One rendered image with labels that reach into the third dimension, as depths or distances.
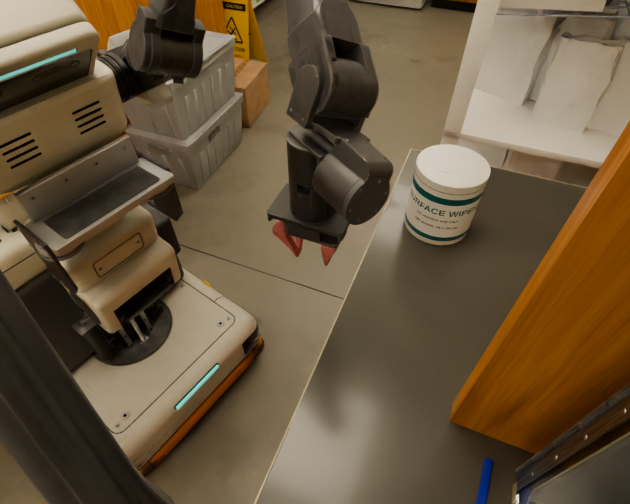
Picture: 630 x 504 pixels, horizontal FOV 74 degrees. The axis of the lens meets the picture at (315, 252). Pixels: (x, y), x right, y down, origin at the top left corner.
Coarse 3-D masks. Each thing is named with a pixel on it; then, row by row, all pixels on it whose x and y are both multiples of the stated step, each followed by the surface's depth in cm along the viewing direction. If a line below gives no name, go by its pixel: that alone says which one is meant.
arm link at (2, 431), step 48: (0, 288) 23; (0, 336) 23; (0, 384) 23; (48, 384) 24; (0, 432) 23; (48, 432) 24; (96, 432) 26; (48, 480) 24; (96, 480) 26; (144, 480) 28
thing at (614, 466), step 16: (608, 432) 33; (624, 432) 31; (592, 448) 35; (608, 448) 33; (624, 448) 30; (560, 464) 40; (576, 464) 37; (592, 464) 34; (608, 464) 32; (624, 464) 30; (544, 480) 42; (560, 480) 39; (576, 480) 36; (592, 480) 33; (608, 480) 31; (624, 480) 29; (528, 496) 45; (544, 496) 41; (560, 496) 38; (576, 496) 35; (592, 496) 33; (608, 496) 31; (624, 496) 29
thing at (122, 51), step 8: (128, 40) 76; (120, 48) 78; (128, 48) 75; (120, 56) 77; (128, 56) 75; (128, 64) 76; (136, 72) 76; (136, 80) 79; (144, 80) 78; (152, 80) 78; (160, 80) 81; (168, 80) 84; (144, 88) 80; (152, 88) 83; (136, 96) 80
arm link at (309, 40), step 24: (288, 0) 42; (312, 0) 40; (336, 0) 41; (288, 24) 42; (312, 24) 39; (336, 24) 40; (288, 48) 42; (312, 48) 40; (336, 48) 42; (360, 48) 42; (336, 72) 39; (360, 72) 41; (336, 96) 39; (360, 96) 41
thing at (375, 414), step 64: (512, 192) 92; (576, 192) 92; (384, 256) 80; (448, 256) 80; (512, 256) 80; (384, 320) 70; (448, 320) 70; (320, 384) 63; (384, 384) 63; (448, 384) 63; (320, 448) 56; (384, 448) 56; (448, 448) 57; (512, 448) 57
